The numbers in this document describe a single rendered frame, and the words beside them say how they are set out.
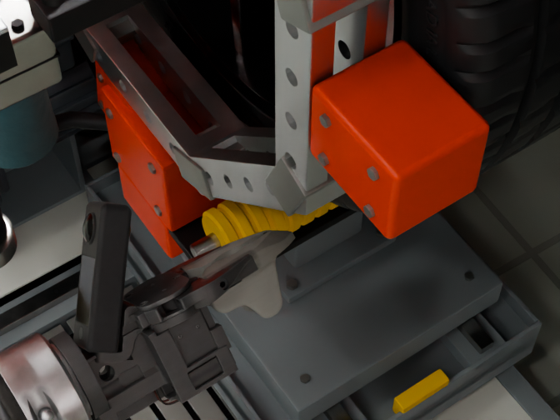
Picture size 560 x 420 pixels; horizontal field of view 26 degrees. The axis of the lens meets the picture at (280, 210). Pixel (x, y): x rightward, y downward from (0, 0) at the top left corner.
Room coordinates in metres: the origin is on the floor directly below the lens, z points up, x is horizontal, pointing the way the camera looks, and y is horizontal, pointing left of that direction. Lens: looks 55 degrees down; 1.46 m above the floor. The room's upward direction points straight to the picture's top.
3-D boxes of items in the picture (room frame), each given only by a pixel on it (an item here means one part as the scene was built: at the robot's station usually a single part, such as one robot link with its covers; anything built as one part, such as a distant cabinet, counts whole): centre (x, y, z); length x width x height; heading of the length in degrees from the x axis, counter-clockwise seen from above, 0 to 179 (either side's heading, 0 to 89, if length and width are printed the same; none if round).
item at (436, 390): (0.83, -0.03, 0.13); 0.50 x 0.36 x 0.10; 34
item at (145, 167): (0.76, 0.08, 0.48); 0.16 x 0.12 x 0.17; 124
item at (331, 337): (0.83, -0.03, 0.32); 0.40 x 0.30 x 0.28; 34
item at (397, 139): (0.48, -0.07, 0.85); 0.09 x 0.08 x 0.07; 34
